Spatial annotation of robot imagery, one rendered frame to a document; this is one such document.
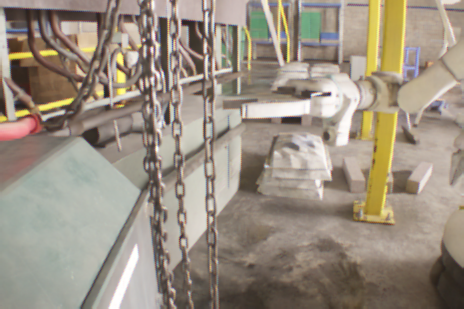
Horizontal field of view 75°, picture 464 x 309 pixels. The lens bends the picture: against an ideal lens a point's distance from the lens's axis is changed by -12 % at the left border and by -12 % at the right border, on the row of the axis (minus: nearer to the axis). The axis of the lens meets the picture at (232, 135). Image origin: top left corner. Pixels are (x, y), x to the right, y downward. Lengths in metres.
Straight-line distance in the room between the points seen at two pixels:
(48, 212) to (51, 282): 0.06
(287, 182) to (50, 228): 1.96
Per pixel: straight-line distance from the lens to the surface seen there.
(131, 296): 0.36
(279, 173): 2.15
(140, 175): 1.18
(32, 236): 0.27
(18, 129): 0.38
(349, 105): 0.63
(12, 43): 6.31
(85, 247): 0.29
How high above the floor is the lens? 0.94
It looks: 16 degrees down
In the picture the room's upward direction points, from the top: straight up
